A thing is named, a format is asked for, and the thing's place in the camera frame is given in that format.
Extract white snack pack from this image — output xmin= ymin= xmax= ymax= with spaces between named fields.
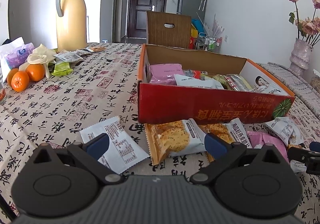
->
xmin=174 ymin=74 xmax=224 ymax=89
xmin=80 ymin=117 xmax=150 ymax=174

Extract pink snack pack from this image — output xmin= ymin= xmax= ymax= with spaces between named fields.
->
xmin=247 ymin=131 xmax=289 ymax=163

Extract cracker pack with window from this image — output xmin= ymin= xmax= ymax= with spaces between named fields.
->
xmin=145 ymin=119 xmax=206 ymax=165

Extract calligraphy print tablecloth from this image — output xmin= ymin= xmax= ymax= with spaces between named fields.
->
xmin=1 ymin=43 xmax=319 ymax=223

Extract grey patterned runner cloth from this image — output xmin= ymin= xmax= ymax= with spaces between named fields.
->
xmin=259 ymin=62 xmax=320 ymax=118

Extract red cardboard snack box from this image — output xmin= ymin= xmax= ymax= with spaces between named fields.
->
xmin=137 ymin=44 xmax=295 ymax=124

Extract orange mandarin back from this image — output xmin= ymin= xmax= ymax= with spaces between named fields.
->
xmin=25 ymin=64 xmax=46 ymax=82

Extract orange mandarin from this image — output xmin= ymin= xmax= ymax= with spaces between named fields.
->
xmin=11 ymin=71 xmax=30 ymax=92
xmin=25 ymin=64 xmax=46 ymax=82

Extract orange mandarin front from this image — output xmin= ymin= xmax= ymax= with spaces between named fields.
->
xmin=11 ymin=71 xmax=30 ymax=92

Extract pink textured vase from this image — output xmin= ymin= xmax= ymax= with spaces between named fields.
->
xmin=290 ymin=38 xmax=313 ymax=77

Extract glass cup with goji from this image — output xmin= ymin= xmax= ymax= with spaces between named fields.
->
xmin=0 ymin=69 xmax=6 ymax=104

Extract white cloth flower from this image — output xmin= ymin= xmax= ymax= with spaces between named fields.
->
xmin=18 ymin=44 xmax=56 ymax=78

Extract purple tissue pack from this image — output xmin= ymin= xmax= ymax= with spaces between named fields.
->
xmin=4 ymin=43 xmax=34 ymax=69

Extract brown wooden chair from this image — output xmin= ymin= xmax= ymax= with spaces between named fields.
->
xmin=146 ymin=11 xmax=191 ymax=49

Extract dried pink roses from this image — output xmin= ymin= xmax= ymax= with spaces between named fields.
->
xmin=288 ymin=0 xmax=319 ymax=47

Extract yellow thermos jug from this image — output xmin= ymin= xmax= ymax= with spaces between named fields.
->
xmin=56 ymin=0 xmax=87 ymax=51

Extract dark brown entrance door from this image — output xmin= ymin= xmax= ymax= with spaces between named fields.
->
xmin=127 ymin=0 xmax=167 ymax=38

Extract wire storage rack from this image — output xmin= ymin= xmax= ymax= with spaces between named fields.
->
xmin=195 ymin=35 xmax=222 ymax=53

